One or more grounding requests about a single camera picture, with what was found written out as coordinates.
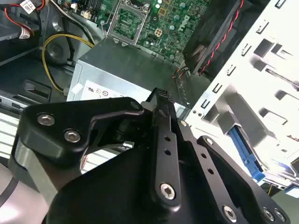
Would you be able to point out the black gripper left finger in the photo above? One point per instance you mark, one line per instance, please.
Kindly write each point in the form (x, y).
(58, 112)

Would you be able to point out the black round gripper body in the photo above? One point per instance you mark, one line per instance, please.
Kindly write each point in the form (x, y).
(105, 198)

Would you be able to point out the hard disk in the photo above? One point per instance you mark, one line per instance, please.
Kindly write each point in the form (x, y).
(247, 154)

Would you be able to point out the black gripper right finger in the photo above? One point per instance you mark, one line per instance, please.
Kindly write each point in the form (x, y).
(210, 161)

